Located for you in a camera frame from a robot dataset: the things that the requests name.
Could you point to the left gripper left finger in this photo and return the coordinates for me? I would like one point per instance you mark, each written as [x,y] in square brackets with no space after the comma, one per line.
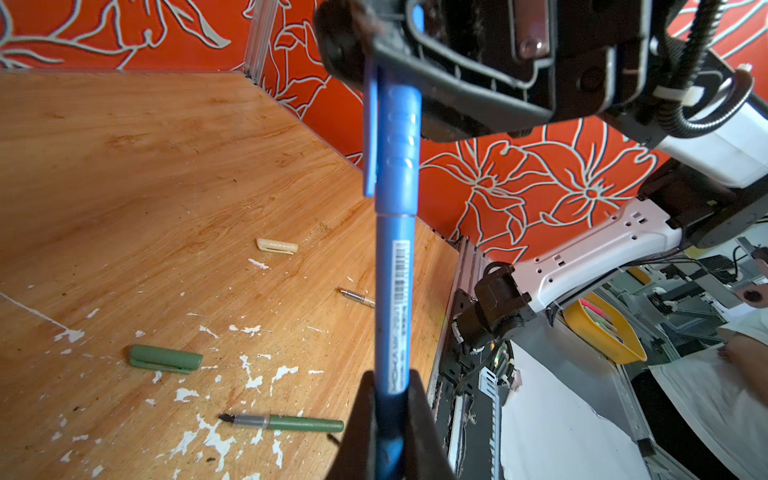
[356,456]

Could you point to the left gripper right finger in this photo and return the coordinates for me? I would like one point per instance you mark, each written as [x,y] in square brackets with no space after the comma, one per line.
[425,457]

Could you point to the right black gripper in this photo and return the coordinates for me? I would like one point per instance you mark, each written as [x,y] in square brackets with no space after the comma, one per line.
[491,67]

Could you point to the blue pen cap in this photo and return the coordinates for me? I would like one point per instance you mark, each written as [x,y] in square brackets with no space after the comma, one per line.
[392,122]

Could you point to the blue pen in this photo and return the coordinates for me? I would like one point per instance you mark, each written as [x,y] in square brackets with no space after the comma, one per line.
[393,315]

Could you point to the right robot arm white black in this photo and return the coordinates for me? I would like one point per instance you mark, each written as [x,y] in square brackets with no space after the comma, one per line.
[705,116]

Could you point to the green pen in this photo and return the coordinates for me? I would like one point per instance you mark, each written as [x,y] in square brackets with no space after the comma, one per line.
[284,423]

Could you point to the beige pen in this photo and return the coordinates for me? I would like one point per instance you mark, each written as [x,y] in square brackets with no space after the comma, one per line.
[356,297]

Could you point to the green pen cap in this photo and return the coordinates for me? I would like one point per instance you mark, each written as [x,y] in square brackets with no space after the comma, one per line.
[163,359]

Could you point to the beige pen cap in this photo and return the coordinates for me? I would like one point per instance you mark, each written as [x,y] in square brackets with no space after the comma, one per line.
[274,246]

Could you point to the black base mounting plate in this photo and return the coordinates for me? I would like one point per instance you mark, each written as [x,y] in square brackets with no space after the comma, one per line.
[465,392]

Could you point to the yellow tray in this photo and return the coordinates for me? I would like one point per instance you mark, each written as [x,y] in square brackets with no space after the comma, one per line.
[604,328]

